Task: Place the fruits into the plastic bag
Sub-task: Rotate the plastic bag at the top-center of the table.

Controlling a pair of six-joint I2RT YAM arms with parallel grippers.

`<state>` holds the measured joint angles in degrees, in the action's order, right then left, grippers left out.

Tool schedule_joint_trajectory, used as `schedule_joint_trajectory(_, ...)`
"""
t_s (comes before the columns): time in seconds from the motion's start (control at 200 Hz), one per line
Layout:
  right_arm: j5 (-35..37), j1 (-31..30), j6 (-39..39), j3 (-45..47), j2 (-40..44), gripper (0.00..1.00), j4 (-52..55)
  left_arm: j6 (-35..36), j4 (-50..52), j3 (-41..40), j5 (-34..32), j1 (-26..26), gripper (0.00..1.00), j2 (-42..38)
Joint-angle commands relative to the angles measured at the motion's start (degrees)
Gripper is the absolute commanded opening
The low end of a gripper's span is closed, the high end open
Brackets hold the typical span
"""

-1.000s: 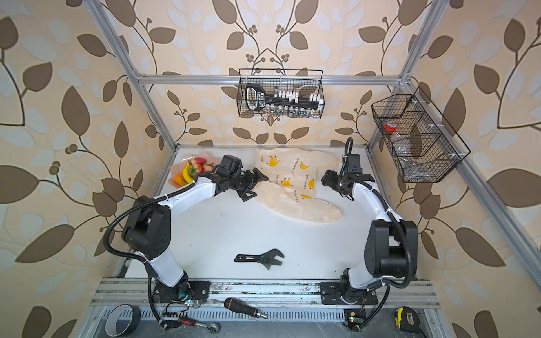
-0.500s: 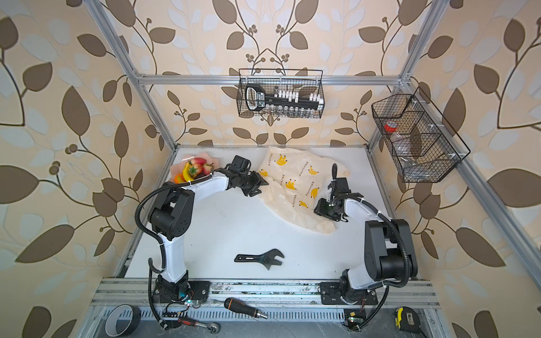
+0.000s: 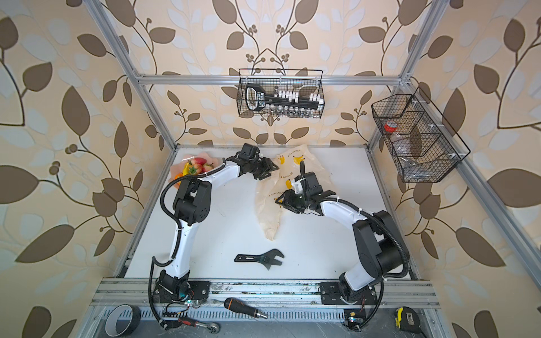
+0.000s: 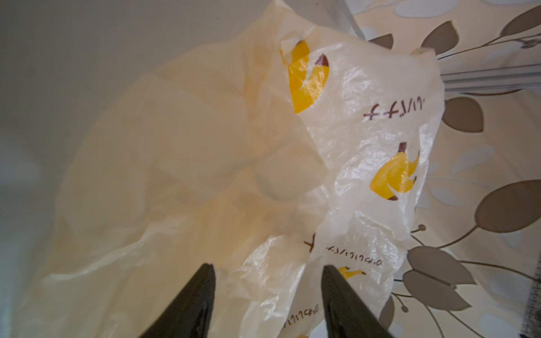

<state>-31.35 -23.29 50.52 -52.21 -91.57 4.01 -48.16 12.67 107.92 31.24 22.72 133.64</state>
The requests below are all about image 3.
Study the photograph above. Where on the yellow black tape measure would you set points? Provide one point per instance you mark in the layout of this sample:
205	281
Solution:
407	320

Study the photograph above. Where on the toy strawberry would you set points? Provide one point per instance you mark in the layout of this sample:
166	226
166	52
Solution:
207	167

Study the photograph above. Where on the yellow toy banana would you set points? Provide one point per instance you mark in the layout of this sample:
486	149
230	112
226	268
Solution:
189	169

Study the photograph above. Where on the black wire basket right wall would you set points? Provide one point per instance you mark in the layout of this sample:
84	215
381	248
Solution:
442	149

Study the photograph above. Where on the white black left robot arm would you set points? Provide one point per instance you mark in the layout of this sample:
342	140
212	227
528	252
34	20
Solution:
187	202

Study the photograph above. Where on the socket set holder black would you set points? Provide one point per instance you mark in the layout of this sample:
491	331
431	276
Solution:
257	99

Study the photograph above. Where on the black wire basket wall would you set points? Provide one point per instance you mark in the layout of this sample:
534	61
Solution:
442	149
305	81

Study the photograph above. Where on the black adjustable wrench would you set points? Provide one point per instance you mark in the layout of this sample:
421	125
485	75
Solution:
267	259

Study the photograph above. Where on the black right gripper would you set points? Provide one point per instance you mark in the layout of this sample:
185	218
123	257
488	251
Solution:
288	200

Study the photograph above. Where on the black tape roll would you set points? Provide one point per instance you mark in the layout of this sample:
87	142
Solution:
123	321

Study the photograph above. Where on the black orange screwdriver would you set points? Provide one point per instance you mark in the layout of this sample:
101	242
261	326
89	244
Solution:
237	306

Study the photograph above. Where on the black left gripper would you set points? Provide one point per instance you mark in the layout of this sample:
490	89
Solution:
267	162

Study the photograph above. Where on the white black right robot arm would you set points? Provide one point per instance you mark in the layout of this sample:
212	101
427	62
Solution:
380	246

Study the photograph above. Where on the pink fruit plate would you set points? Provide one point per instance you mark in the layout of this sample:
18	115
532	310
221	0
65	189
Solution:
178	168

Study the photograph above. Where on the black wire basket back wall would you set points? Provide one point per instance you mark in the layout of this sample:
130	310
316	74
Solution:
305	81

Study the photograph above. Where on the clear bottle red cap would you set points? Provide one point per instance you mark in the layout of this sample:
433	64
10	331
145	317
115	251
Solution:
404	148

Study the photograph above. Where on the red handled ratchet wrench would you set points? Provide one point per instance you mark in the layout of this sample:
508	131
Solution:
213	328

